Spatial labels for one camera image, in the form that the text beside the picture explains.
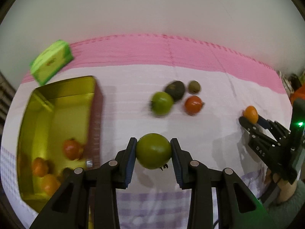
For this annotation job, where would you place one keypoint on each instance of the small brown kiwi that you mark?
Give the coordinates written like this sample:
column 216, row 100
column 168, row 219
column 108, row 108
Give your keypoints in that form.
column 194, row 87

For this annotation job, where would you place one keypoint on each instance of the white purple checked cloth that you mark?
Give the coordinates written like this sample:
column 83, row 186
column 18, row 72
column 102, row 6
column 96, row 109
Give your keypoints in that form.
column 213, row 137

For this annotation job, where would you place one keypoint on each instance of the green tomato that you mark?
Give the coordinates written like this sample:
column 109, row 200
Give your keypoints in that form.
column 161, row 103
column 153, row 151

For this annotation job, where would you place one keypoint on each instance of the green tomato rear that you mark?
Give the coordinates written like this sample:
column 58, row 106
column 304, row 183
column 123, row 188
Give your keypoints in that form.
column 161, row 103

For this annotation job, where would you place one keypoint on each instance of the orange mandarin with rough skin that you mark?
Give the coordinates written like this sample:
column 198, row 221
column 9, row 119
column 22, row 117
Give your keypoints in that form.
column 39, row 167

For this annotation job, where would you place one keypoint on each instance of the green tomato front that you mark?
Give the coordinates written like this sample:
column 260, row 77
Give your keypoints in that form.
column 153, row 151

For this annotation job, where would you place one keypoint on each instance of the red tomato with stem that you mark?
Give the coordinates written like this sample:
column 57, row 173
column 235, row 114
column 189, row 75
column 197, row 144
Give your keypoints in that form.
column 72, row 149

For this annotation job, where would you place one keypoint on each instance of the red orange plastic bag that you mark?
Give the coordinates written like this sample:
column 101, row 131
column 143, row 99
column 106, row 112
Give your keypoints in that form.
column 299, row 93

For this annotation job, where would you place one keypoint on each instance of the dark avocado rear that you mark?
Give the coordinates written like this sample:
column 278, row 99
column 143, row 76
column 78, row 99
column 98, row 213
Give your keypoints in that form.
column 176, row 90

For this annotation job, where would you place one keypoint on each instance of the small red tomato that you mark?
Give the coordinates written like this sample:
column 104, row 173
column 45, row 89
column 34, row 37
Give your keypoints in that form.
column 193, row 105

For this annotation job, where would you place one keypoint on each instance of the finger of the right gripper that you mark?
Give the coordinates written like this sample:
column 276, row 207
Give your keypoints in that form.
column 275, row 128
column 255, row 134

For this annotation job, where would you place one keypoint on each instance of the wooden furniture edge left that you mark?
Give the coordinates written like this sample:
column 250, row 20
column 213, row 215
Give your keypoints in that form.
column 7, row 93

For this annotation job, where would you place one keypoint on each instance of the smooth orange fruit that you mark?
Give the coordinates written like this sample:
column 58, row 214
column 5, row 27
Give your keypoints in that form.
column 50, row 184

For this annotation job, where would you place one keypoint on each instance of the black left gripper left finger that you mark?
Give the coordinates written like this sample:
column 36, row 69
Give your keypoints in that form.
column 69, row 205

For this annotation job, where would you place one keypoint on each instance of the green tissue pack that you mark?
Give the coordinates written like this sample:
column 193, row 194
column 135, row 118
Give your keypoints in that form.
column 48, row 63

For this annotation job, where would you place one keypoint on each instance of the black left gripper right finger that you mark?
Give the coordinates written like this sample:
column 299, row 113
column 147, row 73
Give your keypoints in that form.
column 219, row 199

